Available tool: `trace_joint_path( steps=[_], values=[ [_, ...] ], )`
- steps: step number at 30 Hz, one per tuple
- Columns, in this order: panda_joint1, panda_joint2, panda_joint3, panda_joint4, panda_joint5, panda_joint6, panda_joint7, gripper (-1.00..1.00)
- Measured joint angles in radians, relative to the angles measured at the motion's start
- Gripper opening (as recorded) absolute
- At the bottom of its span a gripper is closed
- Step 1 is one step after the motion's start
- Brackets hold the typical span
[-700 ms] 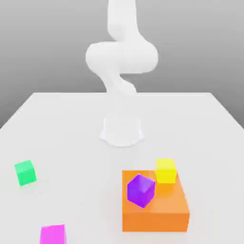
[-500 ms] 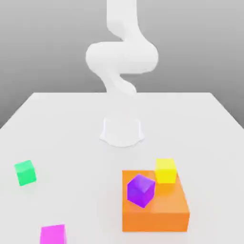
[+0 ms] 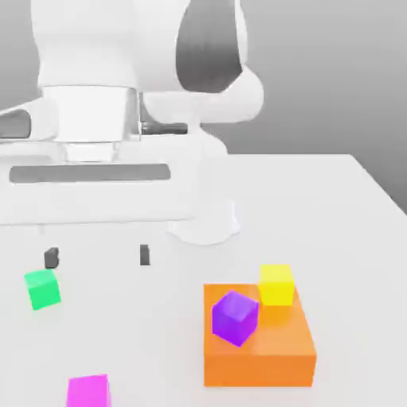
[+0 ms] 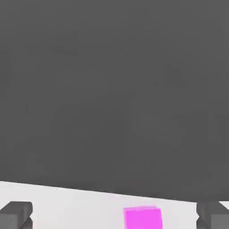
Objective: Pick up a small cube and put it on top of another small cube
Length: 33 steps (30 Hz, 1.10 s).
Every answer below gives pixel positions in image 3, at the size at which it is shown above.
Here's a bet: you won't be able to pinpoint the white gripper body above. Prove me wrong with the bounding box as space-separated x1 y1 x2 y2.
0 139 200 227

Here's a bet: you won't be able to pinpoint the small yellow cube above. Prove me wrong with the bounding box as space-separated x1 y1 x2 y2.
258 263 296 308

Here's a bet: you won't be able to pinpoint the small magenta cube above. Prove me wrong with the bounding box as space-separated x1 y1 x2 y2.
65 373 113 407

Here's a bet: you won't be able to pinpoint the small green cube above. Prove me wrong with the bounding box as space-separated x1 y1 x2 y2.
23 268 62 312

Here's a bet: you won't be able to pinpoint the large orange box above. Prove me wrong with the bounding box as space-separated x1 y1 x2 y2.
202 282 318 389

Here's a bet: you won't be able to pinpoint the small purple cube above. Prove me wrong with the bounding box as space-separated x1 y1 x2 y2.
211 289 261 348

